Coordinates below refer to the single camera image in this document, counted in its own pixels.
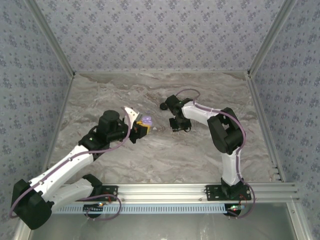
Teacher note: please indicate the purple earbuds charging case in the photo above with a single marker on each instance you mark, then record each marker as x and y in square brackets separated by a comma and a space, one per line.
[147, 120]

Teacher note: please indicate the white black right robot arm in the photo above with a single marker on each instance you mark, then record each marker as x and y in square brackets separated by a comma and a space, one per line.
[230, 167]

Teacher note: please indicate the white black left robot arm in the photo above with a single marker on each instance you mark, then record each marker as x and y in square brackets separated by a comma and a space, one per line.
[65, 165]

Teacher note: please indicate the small black controller board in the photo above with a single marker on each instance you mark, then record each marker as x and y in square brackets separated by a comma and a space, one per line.
[93, 208]
[235, 209]

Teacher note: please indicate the grey sheet metal panel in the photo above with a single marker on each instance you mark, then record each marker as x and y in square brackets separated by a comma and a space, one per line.
[162, 227]

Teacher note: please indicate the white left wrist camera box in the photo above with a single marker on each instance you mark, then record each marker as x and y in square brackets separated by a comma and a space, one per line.
[131, 113]

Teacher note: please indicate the aluminium side rail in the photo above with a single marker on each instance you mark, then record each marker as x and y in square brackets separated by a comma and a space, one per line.
[263, 125]
[63, 107]

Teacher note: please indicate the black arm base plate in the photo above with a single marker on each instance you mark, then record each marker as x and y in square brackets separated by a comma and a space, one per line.
[212, 192]
[112, 192]

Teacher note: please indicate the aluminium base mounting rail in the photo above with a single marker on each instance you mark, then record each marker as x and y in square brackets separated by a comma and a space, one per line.
[162, 191]

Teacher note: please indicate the aluminium corner post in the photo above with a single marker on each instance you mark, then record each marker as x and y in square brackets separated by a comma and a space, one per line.
[52, 37]
[270, 37]

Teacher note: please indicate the aluminium frame leg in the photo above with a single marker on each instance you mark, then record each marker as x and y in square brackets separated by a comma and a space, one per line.
[300, 225]
[24, 236]

